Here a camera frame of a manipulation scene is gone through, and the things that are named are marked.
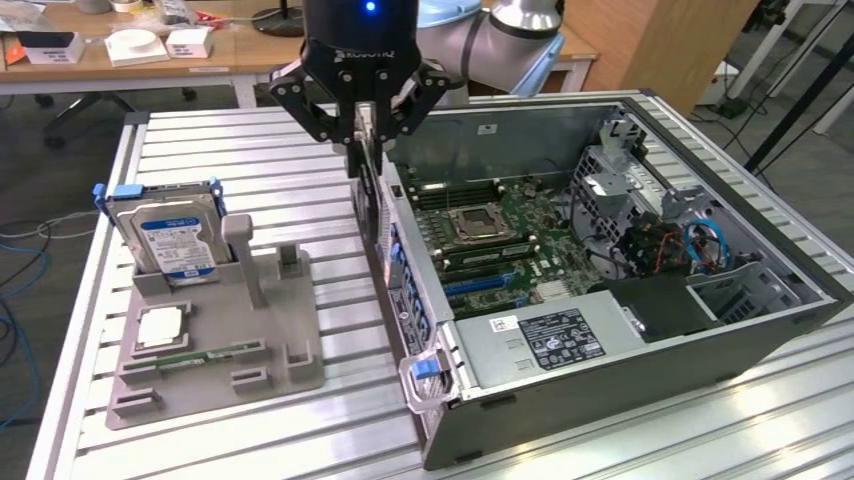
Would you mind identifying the green RAM stick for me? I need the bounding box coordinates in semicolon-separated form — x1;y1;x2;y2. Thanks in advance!
122;342;261;376

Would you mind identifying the silver CPU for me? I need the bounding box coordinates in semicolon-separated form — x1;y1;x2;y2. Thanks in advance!
134;308;189;353

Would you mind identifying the small white labelled box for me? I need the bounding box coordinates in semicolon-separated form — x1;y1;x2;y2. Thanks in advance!
164;27;216;61

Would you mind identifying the metal CPU socket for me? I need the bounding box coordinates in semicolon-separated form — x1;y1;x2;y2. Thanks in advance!
447;202;516;247

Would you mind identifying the blue case latch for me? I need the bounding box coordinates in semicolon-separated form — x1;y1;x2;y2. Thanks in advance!
410;358;447;385

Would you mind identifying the blue expansion slot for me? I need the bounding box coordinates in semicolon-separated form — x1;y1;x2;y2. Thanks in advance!
441;273;509;297

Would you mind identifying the black plastic shroud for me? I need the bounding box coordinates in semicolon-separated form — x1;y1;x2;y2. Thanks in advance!
603;276;713;344

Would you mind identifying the office chair base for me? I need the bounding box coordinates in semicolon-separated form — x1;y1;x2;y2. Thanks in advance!
33;92;138;150

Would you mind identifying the grey parts rack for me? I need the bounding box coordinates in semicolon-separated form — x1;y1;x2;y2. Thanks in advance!
104;213;328;432

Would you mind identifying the white box with round lid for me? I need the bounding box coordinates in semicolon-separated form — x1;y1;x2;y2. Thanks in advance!
104;28;170;68

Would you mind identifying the black graphics card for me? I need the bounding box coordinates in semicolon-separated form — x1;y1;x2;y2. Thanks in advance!
342;101;396;256

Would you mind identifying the dark green floor device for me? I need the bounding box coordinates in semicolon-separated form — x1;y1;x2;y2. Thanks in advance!
716;97;752;120

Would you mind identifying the grey power supply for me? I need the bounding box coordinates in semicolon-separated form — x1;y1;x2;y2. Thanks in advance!
452;291;649;390

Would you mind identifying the hard disk with blue caddy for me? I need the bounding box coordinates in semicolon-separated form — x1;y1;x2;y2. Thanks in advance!
90;175;226;289

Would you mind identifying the black slanted pole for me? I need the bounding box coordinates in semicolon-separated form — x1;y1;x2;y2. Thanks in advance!
743;47;854;174

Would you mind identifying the blue wire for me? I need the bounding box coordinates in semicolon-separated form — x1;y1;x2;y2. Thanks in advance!
684;218;735;275

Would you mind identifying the open black PC case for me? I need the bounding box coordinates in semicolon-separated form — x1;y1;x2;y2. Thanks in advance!
349;96;854;472

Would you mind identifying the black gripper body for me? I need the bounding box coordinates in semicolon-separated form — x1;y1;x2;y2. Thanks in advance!
298;0;425;105

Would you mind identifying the wooden cabinet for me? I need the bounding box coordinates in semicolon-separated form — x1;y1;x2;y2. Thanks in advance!
556;0;761;107

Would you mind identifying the small silver heat sink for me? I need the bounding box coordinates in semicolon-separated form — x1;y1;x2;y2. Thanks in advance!
535;281;576;302

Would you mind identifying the grey metal bay bracket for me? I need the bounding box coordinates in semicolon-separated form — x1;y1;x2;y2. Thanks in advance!
685;262;801;324

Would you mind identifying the perforated metal disk bay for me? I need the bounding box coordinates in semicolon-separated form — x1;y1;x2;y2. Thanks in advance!
571;112;719;236

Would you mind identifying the white box with black top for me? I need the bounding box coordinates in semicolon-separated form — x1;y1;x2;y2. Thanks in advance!
13;30;86;66

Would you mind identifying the black lamp base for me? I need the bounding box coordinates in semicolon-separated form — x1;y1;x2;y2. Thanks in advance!
250;0;308;38

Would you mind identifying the green motherboard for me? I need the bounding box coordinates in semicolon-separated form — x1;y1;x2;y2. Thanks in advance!
398;167;619;322

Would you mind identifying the wooden desk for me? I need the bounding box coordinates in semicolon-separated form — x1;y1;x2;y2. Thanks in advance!
0;0;600;96

